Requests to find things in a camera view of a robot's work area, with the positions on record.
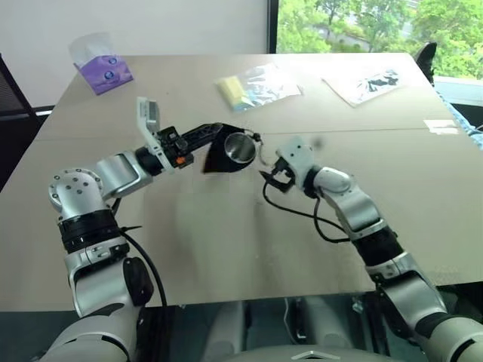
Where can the silver robot torso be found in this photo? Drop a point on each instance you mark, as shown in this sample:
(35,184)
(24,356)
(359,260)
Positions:
(320,339)

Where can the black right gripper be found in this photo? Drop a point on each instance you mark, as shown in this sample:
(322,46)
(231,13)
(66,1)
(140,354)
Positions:
(285,171)

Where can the black chair back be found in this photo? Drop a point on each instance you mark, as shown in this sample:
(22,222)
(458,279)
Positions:
(426,56)

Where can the small white label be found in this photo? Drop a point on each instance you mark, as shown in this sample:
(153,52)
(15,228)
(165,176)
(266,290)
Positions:
(440,126)

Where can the dark cabinet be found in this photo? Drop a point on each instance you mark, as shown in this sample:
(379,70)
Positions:
(15,124)

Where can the blue checked cloth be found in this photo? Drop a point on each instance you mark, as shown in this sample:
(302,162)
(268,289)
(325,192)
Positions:
(462,120)

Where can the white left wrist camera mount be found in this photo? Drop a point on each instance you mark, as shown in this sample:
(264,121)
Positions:
(148,115)

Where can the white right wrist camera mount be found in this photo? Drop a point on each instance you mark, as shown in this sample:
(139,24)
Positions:
(296,154)

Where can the metal cup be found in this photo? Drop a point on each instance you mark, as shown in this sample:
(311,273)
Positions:
(239,148)

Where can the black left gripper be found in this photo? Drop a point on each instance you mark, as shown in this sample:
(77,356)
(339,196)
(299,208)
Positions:
(171,145)

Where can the clear bag with black parts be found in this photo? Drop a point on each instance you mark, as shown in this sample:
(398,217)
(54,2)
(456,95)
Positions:
(362,88)

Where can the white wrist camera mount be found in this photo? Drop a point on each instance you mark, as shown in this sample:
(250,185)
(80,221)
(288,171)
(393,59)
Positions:
(296,154)
(148,115)

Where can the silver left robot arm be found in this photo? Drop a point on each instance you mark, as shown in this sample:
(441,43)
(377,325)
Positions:
(113,169)

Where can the clear plastic bag with sponge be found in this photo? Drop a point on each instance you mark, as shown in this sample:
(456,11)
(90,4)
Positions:
(271,86)

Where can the purple tissue pack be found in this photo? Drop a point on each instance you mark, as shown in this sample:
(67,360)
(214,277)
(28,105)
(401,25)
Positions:
(105,71)

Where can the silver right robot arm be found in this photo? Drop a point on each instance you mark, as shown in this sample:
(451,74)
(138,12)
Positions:
(362,211)

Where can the yellow sponge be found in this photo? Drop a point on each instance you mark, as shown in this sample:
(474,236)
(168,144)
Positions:
(232,90)

